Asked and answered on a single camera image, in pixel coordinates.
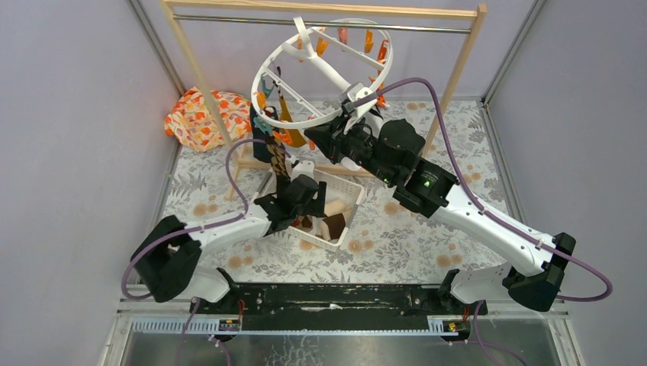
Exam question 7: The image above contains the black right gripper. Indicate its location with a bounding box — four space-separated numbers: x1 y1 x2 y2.
306 110 397 186

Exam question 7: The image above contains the brown yellow argyle sock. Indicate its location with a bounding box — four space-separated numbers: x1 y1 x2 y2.
265 136 291 194

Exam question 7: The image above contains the white sock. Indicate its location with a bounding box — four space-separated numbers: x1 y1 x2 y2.
341 111 388 168

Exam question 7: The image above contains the mustard yellow sock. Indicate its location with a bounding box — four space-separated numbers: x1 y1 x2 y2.
278 95 308 149

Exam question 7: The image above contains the beige brown ribbed sock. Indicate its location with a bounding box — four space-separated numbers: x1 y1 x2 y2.
315 199 356 242

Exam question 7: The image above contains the white round clip hanger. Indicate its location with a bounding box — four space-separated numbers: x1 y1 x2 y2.
252 17 394 130

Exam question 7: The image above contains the navy blue patterned sock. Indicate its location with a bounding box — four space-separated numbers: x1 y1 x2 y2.
249 105 277 163

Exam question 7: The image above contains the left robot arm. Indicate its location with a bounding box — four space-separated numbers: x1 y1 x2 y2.
124 175 327 313

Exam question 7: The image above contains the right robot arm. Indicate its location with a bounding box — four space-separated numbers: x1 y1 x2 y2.
304 117 575 314

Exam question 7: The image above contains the brown orange argyle sock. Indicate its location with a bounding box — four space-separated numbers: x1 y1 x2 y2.
292 216 314 233

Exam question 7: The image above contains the floral grey table cloth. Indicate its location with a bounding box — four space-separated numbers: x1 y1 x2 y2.
161 100 507 284

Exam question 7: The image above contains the pink clothes peg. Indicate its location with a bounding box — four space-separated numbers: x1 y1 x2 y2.
337 27 348 45

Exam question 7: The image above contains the orange floral cloth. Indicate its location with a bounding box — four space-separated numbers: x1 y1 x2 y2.
163 87 252 153

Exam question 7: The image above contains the metal hanging rod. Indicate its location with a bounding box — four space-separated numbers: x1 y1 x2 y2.
172 14 471 35

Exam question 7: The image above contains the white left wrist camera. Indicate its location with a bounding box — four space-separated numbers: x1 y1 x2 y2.
290 159 316 181

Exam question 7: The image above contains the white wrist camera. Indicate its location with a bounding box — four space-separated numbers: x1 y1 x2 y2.
290 159 316 181
340 82 378 133

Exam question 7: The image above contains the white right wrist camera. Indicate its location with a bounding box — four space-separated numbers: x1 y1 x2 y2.
340 82 378 133

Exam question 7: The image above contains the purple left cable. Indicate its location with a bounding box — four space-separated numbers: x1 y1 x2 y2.
120 139 299 301

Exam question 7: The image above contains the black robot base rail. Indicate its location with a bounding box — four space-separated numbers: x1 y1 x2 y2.
190 281 488 332

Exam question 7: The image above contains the wooden drying rack frame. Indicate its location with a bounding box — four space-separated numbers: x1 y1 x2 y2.
159 0 489 202

